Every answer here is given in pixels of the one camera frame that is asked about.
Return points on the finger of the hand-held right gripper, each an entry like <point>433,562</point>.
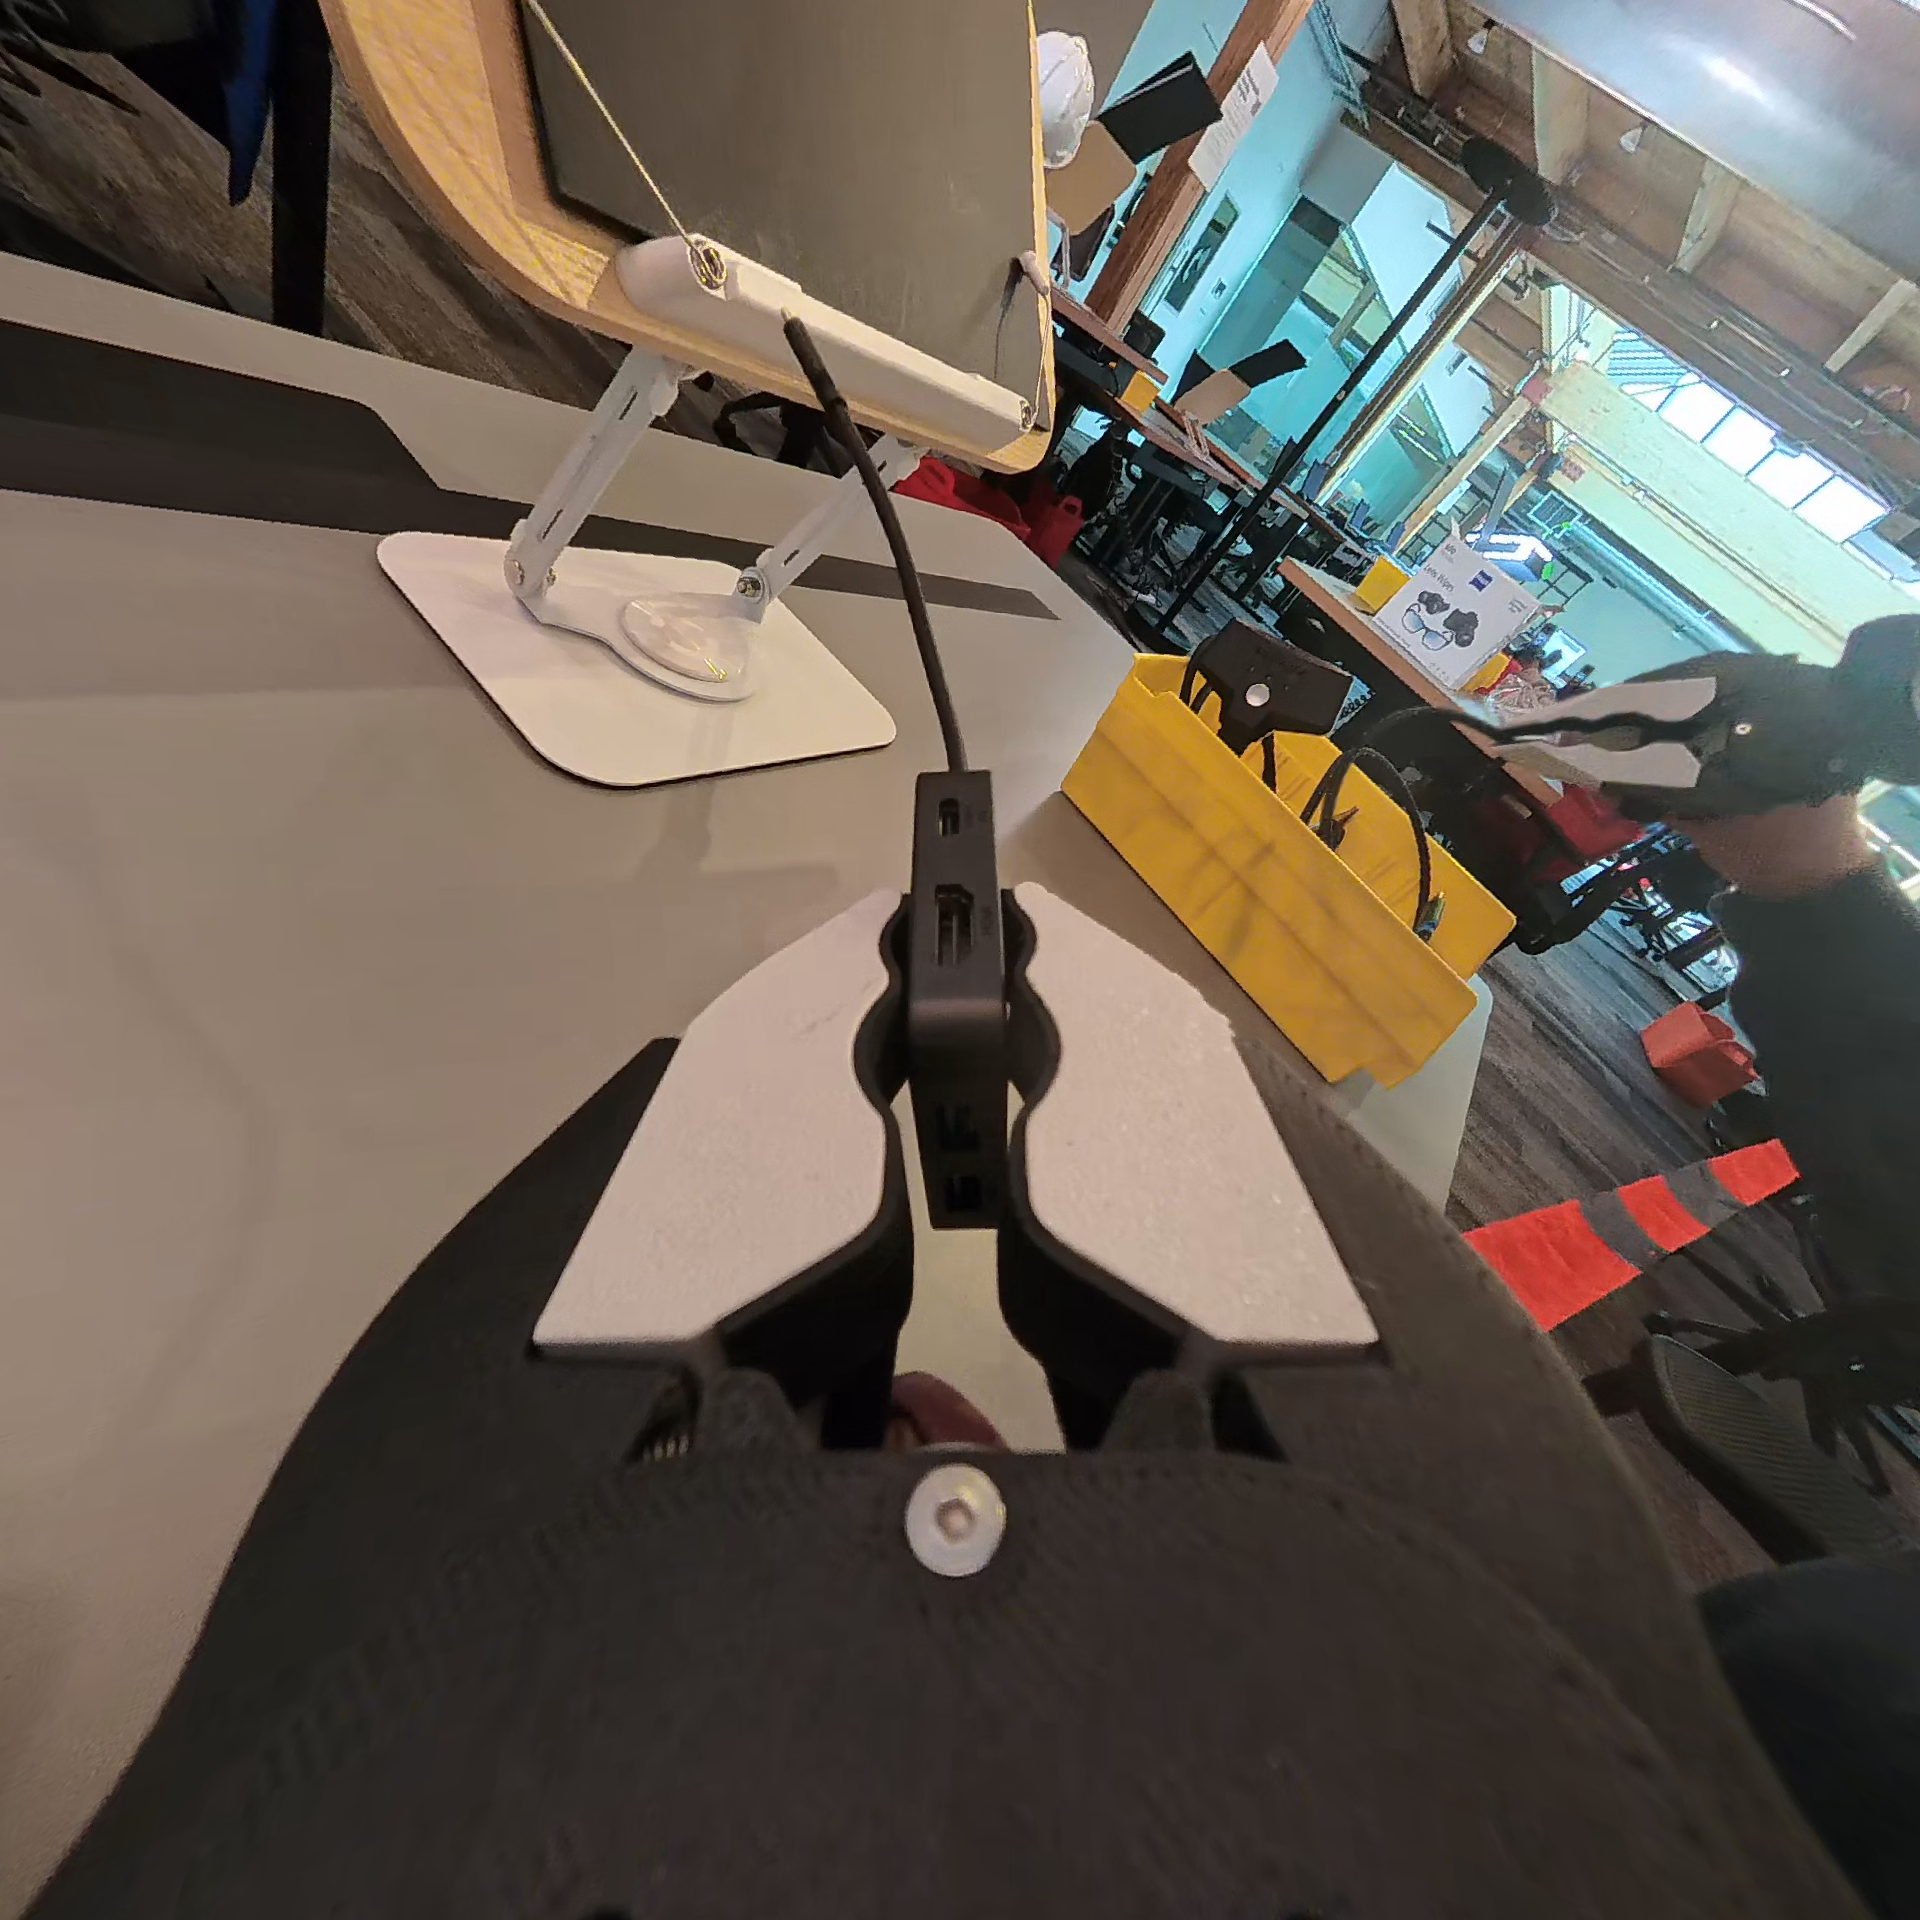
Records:
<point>1634,769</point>
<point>1606,715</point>

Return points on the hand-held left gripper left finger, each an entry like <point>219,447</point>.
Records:
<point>737,1187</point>

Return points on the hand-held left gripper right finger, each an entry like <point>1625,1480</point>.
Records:
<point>1201,1187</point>

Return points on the black hdmi switch box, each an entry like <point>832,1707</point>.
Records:
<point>960,1019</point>

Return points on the yellow plastic bin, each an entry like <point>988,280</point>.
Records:
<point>1230,871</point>

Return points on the person's right forearm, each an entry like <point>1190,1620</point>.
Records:
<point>1831,850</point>

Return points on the white printed carton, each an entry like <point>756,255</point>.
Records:
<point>1460,605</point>

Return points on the background wooden desk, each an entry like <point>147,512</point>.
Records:
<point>1410,644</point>
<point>1171,420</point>

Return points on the small yellow box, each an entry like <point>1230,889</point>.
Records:
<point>1379,585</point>

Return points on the red plastic bin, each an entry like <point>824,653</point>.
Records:
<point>990,505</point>
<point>1699,1055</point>

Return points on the orange traffic cone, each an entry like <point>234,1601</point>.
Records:
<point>1634,1217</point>

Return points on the black chair with armrest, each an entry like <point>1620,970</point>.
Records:
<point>1772,1441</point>

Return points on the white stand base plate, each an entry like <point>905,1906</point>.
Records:
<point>690,707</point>

